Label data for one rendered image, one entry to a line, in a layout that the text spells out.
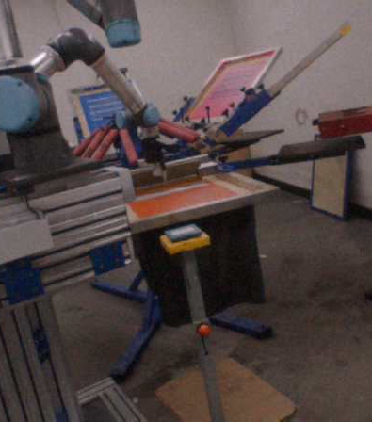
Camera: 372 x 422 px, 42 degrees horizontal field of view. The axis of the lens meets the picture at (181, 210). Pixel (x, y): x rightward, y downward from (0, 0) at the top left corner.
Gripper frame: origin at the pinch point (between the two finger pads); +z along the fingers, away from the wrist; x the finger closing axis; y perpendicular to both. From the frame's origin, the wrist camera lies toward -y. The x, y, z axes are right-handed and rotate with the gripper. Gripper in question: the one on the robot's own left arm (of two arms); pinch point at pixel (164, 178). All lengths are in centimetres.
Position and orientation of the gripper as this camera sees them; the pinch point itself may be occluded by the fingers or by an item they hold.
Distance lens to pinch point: 227.3
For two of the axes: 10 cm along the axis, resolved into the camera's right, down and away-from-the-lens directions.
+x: 2.5, 1.9, -9.5
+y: -9.5, 2.3, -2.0
